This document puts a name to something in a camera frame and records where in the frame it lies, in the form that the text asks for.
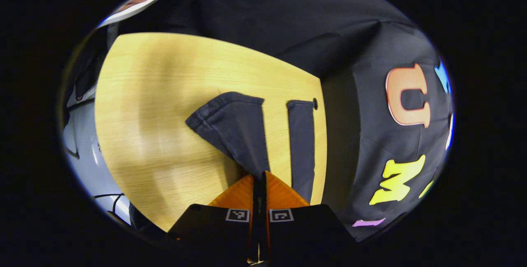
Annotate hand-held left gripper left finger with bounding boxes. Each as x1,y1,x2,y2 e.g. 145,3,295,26
168,173,256,265

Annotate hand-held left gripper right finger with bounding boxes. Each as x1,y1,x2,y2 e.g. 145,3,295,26
263,171,359,266

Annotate black backdrop cloth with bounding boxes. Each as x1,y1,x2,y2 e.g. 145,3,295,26
111,0,455,243

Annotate black jeans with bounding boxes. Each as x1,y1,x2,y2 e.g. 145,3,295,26
185,91,317,204

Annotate black cable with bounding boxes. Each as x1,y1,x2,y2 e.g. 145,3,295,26
93,193,125,215

